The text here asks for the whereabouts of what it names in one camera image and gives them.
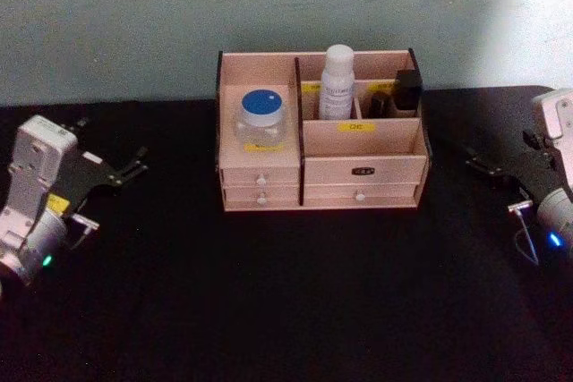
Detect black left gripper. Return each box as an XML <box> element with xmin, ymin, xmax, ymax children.
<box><xmin>44</xmin><ymin>116</ymin><xmax>150</xmax><ymax>222</ymax></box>

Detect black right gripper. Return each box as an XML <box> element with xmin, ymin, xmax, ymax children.
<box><xmin>462</xmin><ymin>128</ymin><xmax>566</xmax><ymax>205</ymax></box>

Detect black square bottle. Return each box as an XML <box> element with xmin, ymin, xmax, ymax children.
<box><xmin>390</xmin><ymin>69</ymin><xmax>424</xmax><ymax>112</ymax></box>

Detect small black rounded bottle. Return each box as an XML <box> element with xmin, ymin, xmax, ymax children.
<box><xmin>368</xmin><ymin>90</ymin><xmax>391</xmax><ymax>121</ymax></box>

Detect clear jar with blue lid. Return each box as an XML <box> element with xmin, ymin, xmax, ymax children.
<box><xmin>233</xmin><ymin>89</ymin><xmax>290</xmax><ymax>153</ymax></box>

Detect small wooden drawer white knob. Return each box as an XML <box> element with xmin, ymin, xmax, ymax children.
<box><xmin>220</xmin><ymin>166</ymin><xmax>301</xmax><ymax>187</ymax></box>
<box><xmin>223</xmin><ymin>184</ymin><xmax>301</xmax><ymax>204</ymax></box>

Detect pale wooden desk organizer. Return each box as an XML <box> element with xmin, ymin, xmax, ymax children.
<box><xmin>216</xmin><ymin>47</ymin><xmax>433</xmax><ymax>214</ymax></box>

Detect wide wooden drawer black label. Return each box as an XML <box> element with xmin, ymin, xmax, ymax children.
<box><xmin>304</xmin><ymin>154</ymin><xmax>428</xmax><ymax>186</ymax></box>

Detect wide wooden drawer white knob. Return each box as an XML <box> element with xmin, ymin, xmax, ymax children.
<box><xmin>304</xmin><ymin>183</ymin><xmax>421</xmax><ymax>201</ymax></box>

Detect white plastic bottle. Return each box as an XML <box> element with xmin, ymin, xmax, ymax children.
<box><xmin>318</xmin><ymin>44</ymin><xmax>357</xmax><ymax>122</ymax></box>

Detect black table cloth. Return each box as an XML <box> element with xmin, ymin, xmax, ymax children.
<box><xmin>0</xmin><ymin>85</ymin><xmax>573</xmax><ymax>382</ymax></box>

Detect right gripper cable silver plug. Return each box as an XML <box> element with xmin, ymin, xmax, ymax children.
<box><xmin>507</xmin><ymin>199</ymin><xmax>542</xmax><ymax>267</ymax></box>

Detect gripper cable silver plug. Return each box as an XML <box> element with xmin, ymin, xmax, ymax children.
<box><xmin>507</xmin><ymin>199</ymin><xmax>542</xmax><ymax>267</ymax></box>
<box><xmin>65</xmin><ymin>213</ymin><xmax>101</xmax><ymax>250</ymax></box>

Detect left gripper cable silver plug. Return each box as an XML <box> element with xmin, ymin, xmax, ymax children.
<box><xmin>65</xmin><ymin>213</ymin><xmax>101</xmax><ymax>250</ymax></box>

